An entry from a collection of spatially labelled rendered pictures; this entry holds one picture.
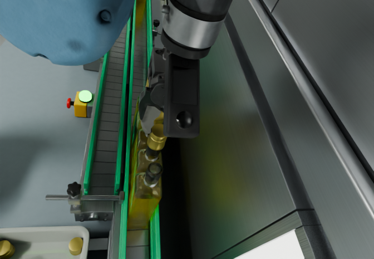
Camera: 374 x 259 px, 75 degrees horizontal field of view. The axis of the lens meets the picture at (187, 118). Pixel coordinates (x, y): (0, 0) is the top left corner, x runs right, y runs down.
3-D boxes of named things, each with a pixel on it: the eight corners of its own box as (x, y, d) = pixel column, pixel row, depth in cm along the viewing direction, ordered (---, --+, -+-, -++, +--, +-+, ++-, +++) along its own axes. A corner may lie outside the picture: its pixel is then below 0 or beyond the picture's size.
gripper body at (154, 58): (185, 79, 46) (207, 21, 38) (191, 113, 41) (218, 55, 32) (144, 73, 44) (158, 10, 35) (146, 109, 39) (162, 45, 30)
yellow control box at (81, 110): (93, 119, 95) (94, 106, 90) (73, 117, 93) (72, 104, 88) (96, 106, 99) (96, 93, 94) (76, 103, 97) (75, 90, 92)
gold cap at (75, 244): (86, 248, 66) (86, 244, 63) (74, 258, 64) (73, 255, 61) (79, 238, 67) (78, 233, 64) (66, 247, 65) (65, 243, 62)
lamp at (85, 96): (90, 103, 90) (90, 98, 88) (78, 102, 89) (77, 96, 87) (92, 94, 93) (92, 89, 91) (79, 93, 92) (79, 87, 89)
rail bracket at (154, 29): (162, 51, 115) (169, 25, 105) (148, 48, 113) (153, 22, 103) (162, 46, 118) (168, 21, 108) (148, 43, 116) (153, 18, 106)
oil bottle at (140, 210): (147, 226, 63) (165, 193, 48) (124, 227, 62) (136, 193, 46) (147, 205, 67) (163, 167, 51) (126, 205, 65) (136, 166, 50)
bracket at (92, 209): (111, 223, 68) (113, 214, 63) (74, 223, 65) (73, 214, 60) (112, 209, 70) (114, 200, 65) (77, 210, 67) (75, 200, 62)
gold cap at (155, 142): (165, 151, 49) (170, 138, 45) (147, 150, 47) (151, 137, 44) (163, 136, 51) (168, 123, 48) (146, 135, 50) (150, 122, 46)
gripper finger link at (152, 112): (147, 115, 50) (163, 83, 44) (148, 138, 47) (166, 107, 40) (132, 111, 49) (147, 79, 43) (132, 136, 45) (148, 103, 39)
